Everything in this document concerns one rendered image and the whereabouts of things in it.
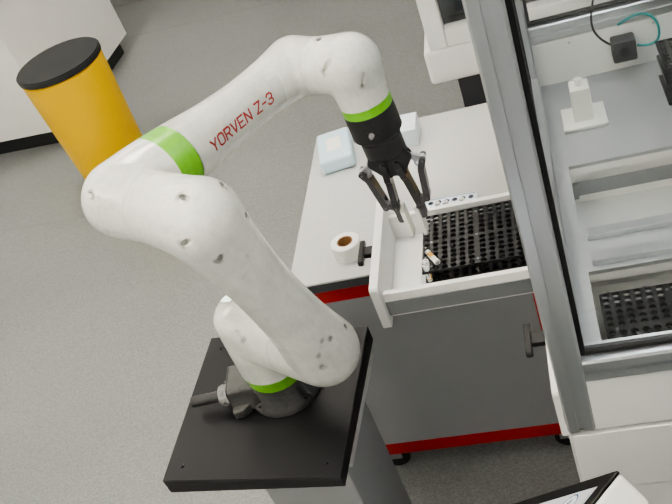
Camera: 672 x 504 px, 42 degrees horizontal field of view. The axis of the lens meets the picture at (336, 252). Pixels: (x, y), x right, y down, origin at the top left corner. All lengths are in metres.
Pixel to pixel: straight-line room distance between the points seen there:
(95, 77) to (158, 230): 2.97
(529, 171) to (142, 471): 2.16
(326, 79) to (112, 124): 2.82
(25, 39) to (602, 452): 4.13
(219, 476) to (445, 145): 1.08
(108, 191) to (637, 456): 0.87
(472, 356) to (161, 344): 1.49
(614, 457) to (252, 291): 0.59
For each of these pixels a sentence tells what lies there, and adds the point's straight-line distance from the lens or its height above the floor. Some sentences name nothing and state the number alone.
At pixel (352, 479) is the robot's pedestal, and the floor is 0.62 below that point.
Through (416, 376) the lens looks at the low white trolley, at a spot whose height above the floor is 0.39.
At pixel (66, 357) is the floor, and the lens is 3.58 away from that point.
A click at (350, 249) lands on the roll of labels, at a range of 2.03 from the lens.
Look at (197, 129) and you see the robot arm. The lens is 1.40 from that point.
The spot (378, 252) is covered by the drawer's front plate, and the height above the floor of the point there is 0.93.
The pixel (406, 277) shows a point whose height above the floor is 0.84.
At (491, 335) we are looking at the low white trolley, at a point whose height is 0.49.
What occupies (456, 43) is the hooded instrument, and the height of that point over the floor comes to 0.91.
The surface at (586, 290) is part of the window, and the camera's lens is 1.18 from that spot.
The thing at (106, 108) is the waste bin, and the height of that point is 0.41.
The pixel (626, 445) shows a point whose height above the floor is 0.90.
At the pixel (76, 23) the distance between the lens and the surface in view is 5.45.
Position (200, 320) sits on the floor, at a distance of 3.36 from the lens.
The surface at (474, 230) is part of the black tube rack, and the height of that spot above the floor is 0.90.
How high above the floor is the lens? 2.02
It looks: 37 degrees down
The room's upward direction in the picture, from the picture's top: 23 degrees counter-clockwise
